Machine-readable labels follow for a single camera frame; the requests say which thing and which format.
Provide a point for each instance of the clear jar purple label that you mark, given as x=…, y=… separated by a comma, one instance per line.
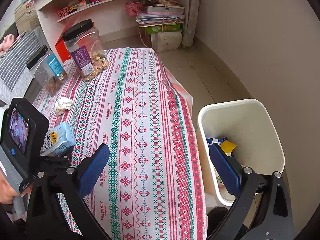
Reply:
x=80, y=55

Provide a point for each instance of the yellow toy car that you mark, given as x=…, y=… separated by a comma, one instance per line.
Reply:
x=73, y=9

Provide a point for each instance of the white paper cup green print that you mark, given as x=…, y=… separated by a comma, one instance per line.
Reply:
x=220, y=180

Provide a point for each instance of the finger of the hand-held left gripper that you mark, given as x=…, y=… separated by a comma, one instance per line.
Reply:
x=57, y=160

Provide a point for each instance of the grey striped cushion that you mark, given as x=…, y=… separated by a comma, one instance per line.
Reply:
x=15, y=60

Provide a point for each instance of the white sack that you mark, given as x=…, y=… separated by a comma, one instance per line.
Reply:
x=166, y=41

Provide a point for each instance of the stack of books and papers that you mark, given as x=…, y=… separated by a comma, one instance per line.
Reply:
x=160, y=17

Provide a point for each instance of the colourful puzzle cube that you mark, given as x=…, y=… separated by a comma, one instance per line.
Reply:
x=94, y=0

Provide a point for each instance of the person's left hand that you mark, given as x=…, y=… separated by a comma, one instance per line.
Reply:
x=6, y=188

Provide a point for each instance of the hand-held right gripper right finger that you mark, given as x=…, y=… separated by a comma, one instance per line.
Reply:
x=225, y=170

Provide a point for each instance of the crumpled white tissue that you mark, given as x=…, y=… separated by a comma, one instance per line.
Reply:
x=63, y=105

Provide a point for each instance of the clear jar blue label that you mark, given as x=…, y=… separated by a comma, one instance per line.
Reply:
x=47, y=72

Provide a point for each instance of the white plastic waste bin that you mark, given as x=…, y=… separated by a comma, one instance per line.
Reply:
x=245, y=125

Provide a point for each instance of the pink plush toy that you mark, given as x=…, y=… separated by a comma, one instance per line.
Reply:
x=7, y=42

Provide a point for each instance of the red cardboard box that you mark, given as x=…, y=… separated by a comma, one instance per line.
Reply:
x=61, y=51

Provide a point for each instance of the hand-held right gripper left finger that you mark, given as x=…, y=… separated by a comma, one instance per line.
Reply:
x=93, y=170

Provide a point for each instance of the white shelf unit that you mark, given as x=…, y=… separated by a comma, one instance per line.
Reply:
x=46, y=27

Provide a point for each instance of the yellow wrapper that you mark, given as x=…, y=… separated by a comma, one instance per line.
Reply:
x=228, y=147

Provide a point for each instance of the blue juice carton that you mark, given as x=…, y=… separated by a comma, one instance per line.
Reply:
x=60, y=137

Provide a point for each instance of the blue and white packet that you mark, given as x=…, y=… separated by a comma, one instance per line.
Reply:
x=222, y=140

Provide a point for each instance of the pink plastic basket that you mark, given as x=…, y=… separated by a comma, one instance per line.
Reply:
x=63, y=12
x=133, y=8

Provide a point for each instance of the grey curtain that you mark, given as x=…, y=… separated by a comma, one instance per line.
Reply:
x=192, y=12

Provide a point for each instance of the green cardboard box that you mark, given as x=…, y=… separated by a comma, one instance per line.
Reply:
x=170, y=27

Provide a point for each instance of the colourful toy box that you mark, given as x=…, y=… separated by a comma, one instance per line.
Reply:
x=83, y=2

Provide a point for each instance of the patterned pink green tablecloth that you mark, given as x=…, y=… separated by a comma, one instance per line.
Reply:
x=145, y=120

